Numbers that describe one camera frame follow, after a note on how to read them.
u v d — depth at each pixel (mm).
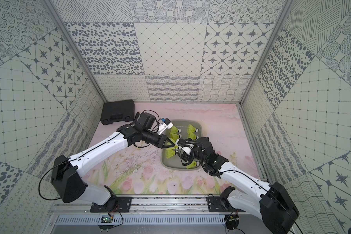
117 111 1117
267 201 409
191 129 1000
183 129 1037
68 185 405
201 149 594
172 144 720
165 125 699
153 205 758
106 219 715
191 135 959
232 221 720
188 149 687
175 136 971
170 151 888
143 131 613
